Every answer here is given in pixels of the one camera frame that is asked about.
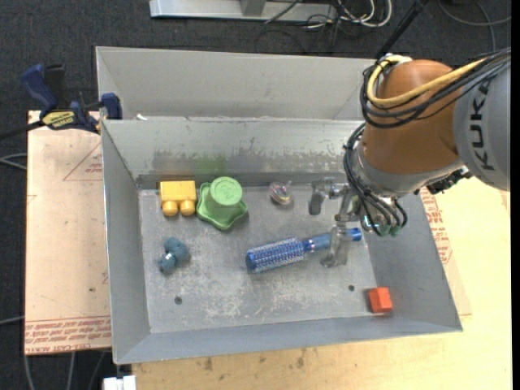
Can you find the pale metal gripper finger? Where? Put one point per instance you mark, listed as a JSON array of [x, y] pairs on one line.
[[334, 250], [317, 201]]

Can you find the small multicoloured spinning top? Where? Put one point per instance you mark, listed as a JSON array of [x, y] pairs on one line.
[[281, 194]]

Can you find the blue round hairbrush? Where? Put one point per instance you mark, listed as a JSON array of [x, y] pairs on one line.
[[280, 253]]

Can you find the orange-red small block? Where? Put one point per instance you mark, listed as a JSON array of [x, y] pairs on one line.
[[380, 300]]

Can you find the grey metal bin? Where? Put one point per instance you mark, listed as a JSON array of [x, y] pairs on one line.
[[260, 299]]

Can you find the green star-rimmed plastic cup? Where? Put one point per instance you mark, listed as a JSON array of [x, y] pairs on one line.
[[221, 205]]

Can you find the yellow toy building block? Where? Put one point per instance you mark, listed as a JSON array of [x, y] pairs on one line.
[[177, 196]]

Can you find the blue-grey knotted soft toy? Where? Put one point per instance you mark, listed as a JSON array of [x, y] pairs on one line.
[[174, 254]]

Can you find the brown cardboard board red print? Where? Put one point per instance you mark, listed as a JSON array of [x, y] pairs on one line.
[[65, 234]]

